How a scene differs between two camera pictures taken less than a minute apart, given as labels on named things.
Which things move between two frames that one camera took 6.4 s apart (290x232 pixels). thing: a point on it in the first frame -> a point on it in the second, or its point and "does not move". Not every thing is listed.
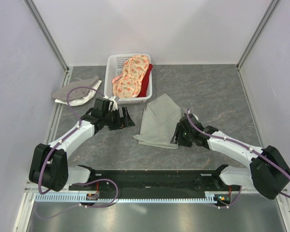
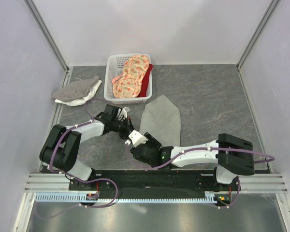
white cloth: [84, 99] does not move
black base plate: [155, 181] does not move
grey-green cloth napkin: [160, 121] does not move
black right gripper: [177, 137] -> [153, 141]
